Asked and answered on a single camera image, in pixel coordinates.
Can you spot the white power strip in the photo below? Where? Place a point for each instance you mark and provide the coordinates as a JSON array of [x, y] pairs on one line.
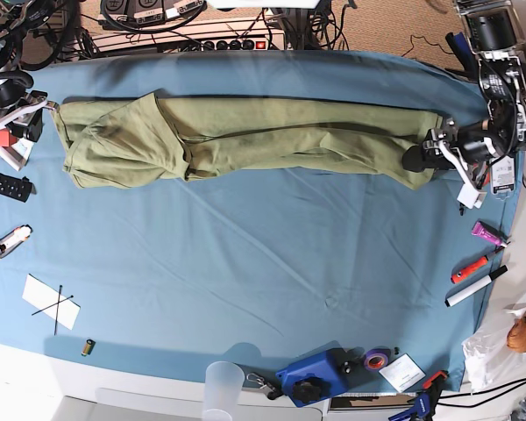
[[255, 32]]

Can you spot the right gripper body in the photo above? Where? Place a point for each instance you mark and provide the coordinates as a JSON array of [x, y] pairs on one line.
[[16, 103]]

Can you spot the black knob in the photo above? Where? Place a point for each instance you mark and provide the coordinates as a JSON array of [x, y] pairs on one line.
[[307, 391]]

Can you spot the white card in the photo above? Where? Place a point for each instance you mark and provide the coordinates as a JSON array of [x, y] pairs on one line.
[[402, 373]]

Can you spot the black cable tie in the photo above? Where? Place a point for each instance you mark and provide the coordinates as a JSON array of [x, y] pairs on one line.
[[55, 329], [52, 305]]

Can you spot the blue orange bar clamp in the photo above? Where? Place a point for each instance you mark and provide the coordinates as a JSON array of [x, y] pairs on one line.
[[424, 404]]

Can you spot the purple tube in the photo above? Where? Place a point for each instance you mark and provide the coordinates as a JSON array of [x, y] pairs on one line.
[[489, 234]]

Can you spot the orange pen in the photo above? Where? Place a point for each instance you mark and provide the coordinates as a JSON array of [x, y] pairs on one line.
[[461, 274]]

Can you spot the blue handled clamp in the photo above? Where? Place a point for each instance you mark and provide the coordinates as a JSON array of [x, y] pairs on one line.
[[462, 51]]

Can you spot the blue table cloth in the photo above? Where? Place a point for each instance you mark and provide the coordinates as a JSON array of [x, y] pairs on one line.
[[257, 267]]

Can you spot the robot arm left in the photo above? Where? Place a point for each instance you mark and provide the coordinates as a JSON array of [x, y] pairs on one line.
[[494, 40]]

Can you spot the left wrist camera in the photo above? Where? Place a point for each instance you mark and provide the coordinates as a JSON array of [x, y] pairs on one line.
[[471, 197]]

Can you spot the olive green t-shirt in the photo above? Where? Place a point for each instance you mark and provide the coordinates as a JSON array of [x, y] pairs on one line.
[[130, 143]]

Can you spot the red cube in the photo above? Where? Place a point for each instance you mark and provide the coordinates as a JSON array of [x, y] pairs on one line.
[[7, 138]]

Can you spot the translucent plastic cup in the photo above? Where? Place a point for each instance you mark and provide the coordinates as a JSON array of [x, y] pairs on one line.
[[223, 384]]

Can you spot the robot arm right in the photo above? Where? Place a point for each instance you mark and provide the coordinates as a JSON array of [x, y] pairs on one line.
[[16, 21]]

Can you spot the clear packaged box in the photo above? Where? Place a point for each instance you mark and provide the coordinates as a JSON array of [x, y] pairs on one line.
[[502, 177]]

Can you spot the black remote control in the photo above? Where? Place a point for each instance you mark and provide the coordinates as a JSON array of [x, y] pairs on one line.
[[15, 188]]

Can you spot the small green yellow battery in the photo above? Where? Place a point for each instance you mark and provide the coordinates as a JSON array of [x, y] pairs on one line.
[[88, 347]]

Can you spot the white notepad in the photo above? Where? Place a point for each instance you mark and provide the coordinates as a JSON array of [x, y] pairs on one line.
[[18, 154]]

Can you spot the purple tape roll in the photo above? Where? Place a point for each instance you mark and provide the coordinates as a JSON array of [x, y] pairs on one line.
[[376, 359]]

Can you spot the blue plastic box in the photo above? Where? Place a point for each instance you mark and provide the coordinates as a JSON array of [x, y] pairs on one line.
[[322, 366]]

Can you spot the metal carabiner keyring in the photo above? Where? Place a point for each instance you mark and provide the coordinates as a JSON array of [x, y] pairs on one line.
[[270, 390]]

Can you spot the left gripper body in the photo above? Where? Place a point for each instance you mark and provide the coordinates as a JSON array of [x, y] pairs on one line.
[[475, 146]]

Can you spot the white black marker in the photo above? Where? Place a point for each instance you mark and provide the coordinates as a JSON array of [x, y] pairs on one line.
[[470, 290]]

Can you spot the white plastic bag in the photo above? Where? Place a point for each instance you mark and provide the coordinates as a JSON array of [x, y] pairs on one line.
[[487, 356]]

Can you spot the white paper sheet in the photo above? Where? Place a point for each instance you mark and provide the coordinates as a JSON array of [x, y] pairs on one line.
[[40, 295]]

